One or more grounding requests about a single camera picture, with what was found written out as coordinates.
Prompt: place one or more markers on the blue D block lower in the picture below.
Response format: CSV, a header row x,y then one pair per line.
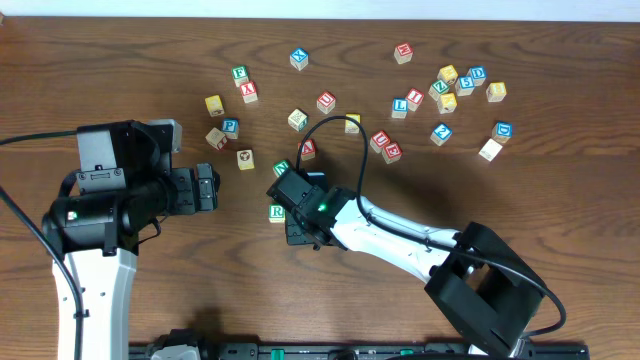
x,y
502,132

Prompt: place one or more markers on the blue X block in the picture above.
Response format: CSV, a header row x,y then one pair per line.
x,y
299,59

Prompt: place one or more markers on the red U block lower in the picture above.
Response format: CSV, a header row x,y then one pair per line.
x,y
379,140

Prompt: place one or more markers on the white picture block teal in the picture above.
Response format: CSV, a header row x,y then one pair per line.
x,y
297,120

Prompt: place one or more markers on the red I block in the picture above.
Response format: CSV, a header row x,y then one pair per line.
x,y
414,99

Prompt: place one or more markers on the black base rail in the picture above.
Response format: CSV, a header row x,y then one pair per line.
x,y
195,350

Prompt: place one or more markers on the green R block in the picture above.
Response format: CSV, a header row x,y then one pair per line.
x,y
277,214

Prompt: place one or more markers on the green F block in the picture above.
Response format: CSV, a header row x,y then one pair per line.
x,y
240,75

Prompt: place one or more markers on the blue 2 block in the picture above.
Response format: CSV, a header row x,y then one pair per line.
x,y
441,134

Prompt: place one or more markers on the soccer ball block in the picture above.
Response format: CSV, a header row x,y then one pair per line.
x,y
245,159

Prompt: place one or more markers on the blue d block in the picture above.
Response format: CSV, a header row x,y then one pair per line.
x,y
502,132
478,75

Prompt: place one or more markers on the green N block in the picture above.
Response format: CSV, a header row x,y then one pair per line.
x,y
280,167

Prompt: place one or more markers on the yellow 8 block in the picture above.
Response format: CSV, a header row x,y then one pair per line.
x,y
496,92

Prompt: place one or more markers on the red A block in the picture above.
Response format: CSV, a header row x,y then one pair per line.
x,y
308,150

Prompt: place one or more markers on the plain white block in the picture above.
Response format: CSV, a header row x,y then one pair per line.
x,y
490,150

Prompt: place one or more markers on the blue P block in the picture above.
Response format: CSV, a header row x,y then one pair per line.
x,y
230,127

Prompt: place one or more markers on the yellow block top right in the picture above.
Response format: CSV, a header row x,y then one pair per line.
x,y
448,74

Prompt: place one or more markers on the blue L block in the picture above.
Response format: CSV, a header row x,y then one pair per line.
x,y
399,108

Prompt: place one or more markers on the red E block top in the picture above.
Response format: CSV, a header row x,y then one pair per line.
x,y
403,53

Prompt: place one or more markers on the yellow block under Z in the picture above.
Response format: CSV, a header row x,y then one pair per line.
x,y
447,103

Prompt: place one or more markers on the yellow O block centre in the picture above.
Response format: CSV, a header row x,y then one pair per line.
x,y
351,125

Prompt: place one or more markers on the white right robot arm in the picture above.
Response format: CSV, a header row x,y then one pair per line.
x,y
482,287

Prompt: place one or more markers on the blue D block upper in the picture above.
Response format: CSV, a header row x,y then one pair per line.
x,y
478,75

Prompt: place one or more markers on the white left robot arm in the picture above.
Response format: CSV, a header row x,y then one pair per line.
x,y
97,236

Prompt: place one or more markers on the blue 5 block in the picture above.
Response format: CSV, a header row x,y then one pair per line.
x,y
464,86

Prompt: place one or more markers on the red Y block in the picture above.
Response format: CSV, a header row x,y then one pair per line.
x,y
249,92

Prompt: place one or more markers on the green Z block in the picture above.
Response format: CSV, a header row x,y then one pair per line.
x,y
437,89

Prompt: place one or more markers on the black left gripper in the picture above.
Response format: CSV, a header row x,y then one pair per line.
x,y
205,186

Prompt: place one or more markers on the red U block upper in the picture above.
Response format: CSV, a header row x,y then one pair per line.
x,y
326,102

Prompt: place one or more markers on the red u block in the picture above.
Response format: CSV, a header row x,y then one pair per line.
x,y
379,140
326,102

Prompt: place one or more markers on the yellow block left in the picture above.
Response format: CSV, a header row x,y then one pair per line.
x,y
214,105

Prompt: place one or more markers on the white 6 block red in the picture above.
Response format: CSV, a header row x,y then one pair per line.
x,y
216,138

